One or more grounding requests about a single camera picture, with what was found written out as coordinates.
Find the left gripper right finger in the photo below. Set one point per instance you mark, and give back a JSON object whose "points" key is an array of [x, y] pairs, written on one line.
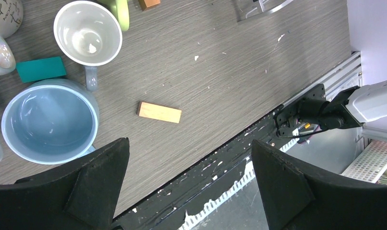
{"points": [[297, 195]]}

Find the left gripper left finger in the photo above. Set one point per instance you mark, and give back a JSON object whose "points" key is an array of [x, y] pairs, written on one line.
{"points": [[79, 195]]}

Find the light blue mug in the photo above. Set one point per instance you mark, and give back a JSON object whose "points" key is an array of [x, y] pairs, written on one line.
{"points": [[51, 122]]}

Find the small grey blue mug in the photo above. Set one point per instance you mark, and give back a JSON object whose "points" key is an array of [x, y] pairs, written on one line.
{"points": [[88, 34]]}

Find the light green mug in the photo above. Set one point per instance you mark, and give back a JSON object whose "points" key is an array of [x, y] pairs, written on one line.
{"points": [[120, 10]]}

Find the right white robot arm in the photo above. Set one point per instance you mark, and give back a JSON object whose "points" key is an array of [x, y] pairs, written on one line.
{"points": [[349, 109]]}

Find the white plastic crate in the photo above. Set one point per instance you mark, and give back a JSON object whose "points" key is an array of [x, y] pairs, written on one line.
{"points": [[370, 164]]}

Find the long light wooden block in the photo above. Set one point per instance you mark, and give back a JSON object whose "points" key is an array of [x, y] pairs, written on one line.
{"points": [[158, 112]]}

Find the teal block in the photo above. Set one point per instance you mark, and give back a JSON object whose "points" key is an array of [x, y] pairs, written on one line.
{"points": [[41, 69]]}

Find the small brown wooden block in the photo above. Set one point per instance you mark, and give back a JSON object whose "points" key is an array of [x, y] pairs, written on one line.
{"points": [[148, 4]]}

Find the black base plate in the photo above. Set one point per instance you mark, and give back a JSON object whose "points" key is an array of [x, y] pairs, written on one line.
{"points": [[190, 197]]}

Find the wire dish rack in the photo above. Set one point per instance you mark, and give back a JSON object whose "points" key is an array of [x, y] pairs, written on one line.
{"points": [[248, 10]]}

